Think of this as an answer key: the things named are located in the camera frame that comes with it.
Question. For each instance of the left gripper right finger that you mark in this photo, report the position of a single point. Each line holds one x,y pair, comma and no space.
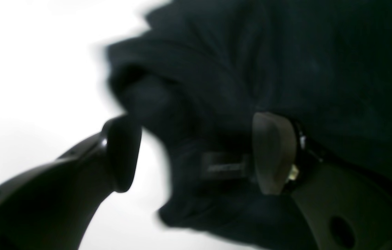
346,207

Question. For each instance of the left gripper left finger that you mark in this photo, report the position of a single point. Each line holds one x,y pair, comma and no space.
50,207

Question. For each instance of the black T-shirt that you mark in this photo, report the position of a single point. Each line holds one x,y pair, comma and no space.
205,67

